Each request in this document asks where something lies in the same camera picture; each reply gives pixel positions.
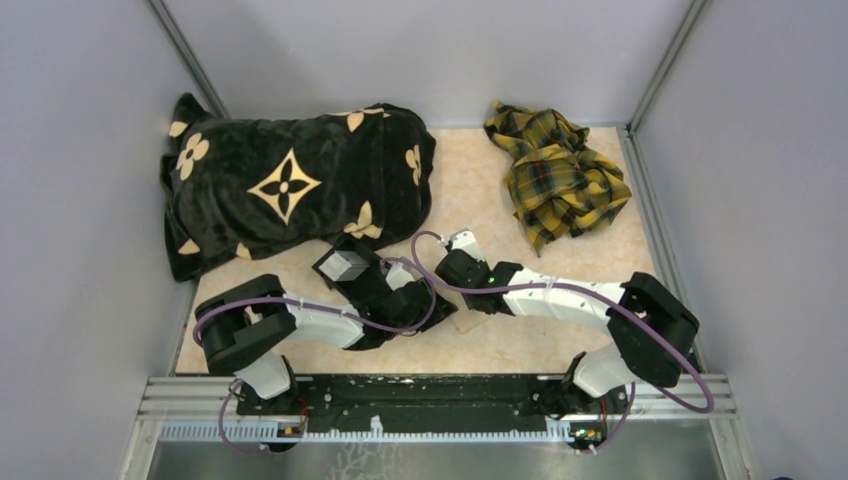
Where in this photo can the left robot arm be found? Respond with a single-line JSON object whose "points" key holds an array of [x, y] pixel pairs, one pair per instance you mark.
{"points": [[239, 329]]}

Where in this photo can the black floral plush blanket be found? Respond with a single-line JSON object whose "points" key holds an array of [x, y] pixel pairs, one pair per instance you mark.
{"points": [[253, 188]]}

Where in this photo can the yellow plaid cloth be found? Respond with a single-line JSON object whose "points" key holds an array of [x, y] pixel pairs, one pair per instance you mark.
{"points": [[559, 186]]}

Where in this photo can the white cable duct strip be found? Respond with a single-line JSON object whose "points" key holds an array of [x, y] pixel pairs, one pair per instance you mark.
{"points": [[269, 432]]}

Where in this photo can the white card stack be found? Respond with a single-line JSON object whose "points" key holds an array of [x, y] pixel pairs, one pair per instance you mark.
{"points": [[342, 266]]}

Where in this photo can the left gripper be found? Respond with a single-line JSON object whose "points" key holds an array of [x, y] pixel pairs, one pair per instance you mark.
{"points": [[443, 310]]}

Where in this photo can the aluminium front rail frame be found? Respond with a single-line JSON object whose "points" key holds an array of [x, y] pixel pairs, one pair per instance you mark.
{"points": [[196, 397]]}

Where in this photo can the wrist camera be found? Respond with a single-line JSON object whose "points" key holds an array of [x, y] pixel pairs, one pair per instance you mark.
{"points": [[466, 241], [398, 275]]}

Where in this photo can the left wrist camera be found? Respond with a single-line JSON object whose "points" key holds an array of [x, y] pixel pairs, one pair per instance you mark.
{"points": [[398, 275]]}

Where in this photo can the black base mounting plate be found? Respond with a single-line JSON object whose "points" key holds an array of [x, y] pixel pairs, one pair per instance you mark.
{"points": [[418, 404]]}

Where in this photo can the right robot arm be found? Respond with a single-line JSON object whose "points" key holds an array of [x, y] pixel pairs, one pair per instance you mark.
{"points": [[651, 331]]}

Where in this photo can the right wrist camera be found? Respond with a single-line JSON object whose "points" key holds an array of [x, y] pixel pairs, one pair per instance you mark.
{"points": [[466, 241]]}

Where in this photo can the black rectangular box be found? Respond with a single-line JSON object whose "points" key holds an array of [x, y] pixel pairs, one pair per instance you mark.
{"points": [[367, 289]]}

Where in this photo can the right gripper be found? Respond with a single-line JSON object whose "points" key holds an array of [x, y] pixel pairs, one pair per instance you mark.
{"points": [[467, 300]]}

